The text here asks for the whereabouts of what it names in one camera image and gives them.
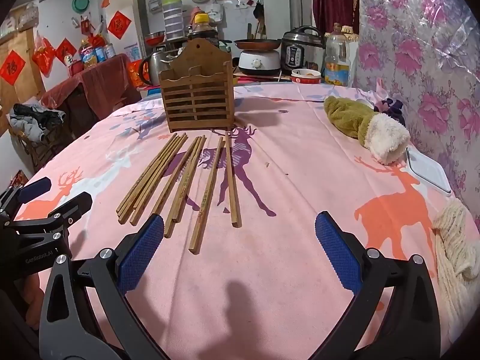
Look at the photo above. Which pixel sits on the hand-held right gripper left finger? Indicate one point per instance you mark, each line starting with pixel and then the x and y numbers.
pixel 144 247

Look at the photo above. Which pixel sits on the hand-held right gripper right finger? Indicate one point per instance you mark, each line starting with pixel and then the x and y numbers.
pixel 337 251

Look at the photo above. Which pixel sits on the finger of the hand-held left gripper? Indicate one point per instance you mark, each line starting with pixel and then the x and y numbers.
pixel 75 204
pixel 35 188

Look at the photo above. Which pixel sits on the bundle of wooden chopsticks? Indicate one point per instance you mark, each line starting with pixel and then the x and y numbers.
pixel 204 202

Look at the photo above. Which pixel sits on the wooden slatted chopstick holder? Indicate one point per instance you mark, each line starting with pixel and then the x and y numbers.
pixel 195 82

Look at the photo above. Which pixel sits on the wooden chair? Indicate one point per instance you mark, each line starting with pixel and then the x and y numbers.
pixel 41 153

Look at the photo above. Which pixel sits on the pink deer print sheet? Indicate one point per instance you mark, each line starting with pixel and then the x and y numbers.
pixel 285 232

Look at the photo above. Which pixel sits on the pile of grey black clothes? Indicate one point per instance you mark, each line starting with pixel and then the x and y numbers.
pixel 33 120

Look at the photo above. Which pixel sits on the wooden door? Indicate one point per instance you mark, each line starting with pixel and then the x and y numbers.
pixel 26 93

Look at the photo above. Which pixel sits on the cream knitted yarn cloth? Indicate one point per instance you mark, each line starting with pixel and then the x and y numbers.
pixel 453 247

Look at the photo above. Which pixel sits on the white rectangular lid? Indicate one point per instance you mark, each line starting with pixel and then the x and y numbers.
pixel 427 172

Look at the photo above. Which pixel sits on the large red diamond paper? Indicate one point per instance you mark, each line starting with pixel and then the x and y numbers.
pixel 11 67

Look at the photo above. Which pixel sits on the red cloth covered table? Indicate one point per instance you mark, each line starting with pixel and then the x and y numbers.
pixel 97 78

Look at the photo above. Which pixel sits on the green and white plush cloth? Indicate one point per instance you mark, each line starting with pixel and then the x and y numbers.
pixel 348 120

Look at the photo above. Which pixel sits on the red hanging ornament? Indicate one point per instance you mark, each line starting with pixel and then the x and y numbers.
pixel 43 54

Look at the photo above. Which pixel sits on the small red diamond paper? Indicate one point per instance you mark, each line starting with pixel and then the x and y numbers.
pixel 65 50

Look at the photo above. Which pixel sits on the yellow oil jug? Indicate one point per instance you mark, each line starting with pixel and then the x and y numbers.
pixel 88 54

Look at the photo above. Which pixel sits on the dark purple cloth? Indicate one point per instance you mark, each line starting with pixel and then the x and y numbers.
pixel 392 107

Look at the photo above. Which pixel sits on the white refrigerator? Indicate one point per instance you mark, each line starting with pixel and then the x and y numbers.
pixel 112 47

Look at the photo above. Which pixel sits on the steel kettle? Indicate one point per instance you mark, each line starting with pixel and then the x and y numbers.
pixel 157 65

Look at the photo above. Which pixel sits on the red and white bowl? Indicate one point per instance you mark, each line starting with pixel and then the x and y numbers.
pixel 305 77

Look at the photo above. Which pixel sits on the red metal basin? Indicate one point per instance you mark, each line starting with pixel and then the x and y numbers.
pixel 154 38

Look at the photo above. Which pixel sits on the red diamond paper on refrigerator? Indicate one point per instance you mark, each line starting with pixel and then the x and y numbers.
pixel 119 24

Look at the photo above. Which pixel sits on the green round basin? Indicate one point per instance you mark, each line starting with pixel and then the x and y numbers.
pixel 81 3

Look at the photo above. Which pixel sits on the clear plastic oil bottle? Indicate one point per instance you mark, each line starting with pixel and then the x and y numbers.
pixel 336 56

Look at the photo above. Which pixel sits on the silver black pressure cooker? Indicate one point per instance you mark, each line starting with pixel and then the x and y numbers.
pixel 300 52

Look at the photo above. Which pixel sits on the white electric cooker base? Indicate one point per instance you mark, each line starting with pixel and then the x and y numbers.
pixel 258 62

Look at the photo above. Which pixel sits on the green white stacked lunch container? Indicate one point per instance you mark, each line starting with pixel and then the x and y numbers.
pixel 172 18

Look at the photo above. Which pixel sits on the dark sauce bottle yellow cap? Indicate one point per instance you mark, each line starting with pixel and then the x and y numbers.
pixel 204 32

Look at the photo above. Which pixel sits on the floral plastic sheet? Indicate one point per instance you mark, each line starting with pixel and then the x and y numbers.
pixel 412 45

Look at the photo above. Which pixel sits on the copper frying pan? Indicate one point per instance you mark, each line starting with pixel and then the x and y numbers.
pixel 258 44

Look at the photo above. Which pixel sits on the pink thermos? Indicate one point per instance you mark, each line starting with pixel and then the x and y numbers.
pixel 195 13

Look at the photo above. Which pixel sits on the dark red curtain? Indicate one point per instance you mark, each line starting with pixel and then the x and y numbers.
pixel 333 0

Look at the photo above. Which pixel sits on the black hanging item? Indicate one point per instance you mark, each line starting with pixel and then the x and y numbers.
pixel 258 9

